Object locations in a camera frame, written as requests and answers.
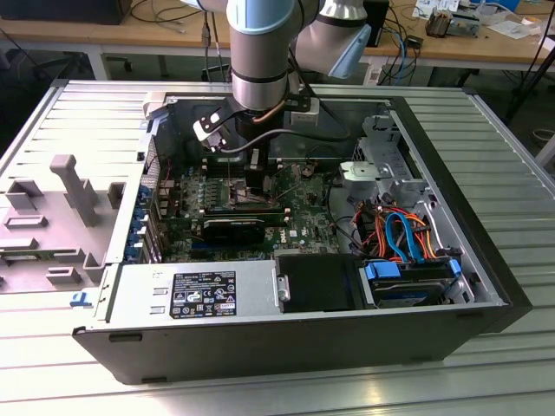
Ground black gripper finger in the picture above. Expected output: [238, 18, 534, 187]
[245, 166, 268, 195]

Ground wooden workbench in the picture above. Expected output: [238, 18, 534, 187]
[0, 0, 555, 83]

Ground tall black box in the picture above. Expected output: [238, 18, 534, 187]
[362, 0, 391, 49]

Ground silver power supply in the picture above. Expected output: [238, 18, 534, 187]
[93, 259, 279, 325]

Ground blue flat wire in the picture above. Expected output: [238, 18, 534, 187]
[384, 211, 429, 265]

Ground green motherboard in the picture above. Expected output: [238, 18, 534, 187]
[158, 159, 344, 263]

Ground white grey camera box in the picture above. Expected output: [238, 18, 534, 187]
[289, 97, 323, 127]

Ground grey parts rack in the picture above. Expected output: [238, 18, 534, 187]
[0, 153, 127, 296]

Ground black equipment case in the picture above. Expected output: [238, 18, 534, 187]
[0, 0, 131, 26]

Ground white papers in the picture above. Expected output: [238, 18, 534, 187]
[486, 10, 544, 41]

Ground black drive bay box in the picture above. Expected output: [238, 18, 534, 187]
[276, 253, 370, 314]

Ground blue plastic clip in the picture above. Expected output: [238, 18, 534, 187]
[69, 290, 95, 309]

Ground black graphics card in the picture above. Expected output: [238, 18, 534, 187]
[199, 218, 266, 244]

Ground white camera black bracket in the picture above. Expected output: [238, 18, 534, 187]
[193, 103, 238, 153]

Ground RAM slot black clips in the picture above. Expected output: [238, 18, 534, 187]
[203, 166, 285, 172]
[203, 159, 284, 166]

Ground orange wire bundle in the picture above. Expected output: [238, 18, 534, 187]
[354, 205, 435, 263]

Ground CPU socket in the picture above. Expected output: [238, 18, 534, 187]
[229, 175, 281, 209]

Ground hard disk in blue carrier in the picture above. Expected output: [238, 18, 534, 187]
[357, 257, 464, 309]

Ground blue hanging cable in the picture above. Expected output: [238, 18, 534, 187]
[396, 25, 414, 81]

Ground black silver PC case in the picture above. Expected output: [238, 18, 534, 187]
[71, 88, 533, 387]

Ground grey desk device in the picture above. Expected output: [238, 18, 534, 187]
[450, 11, 483, 38]

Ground copper coil transformer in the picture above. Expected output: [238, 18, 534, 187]
[424, 10, 455, 39]

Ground silver metal drive cage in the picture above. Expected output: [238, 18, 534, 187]
[337, 113, 434, 213]

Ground black case cable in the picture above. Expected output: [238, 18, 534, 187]
[325, 175, 369, 257]

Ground black camera cable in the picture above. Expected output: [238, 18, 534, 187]
[219, 127, 359, 153]

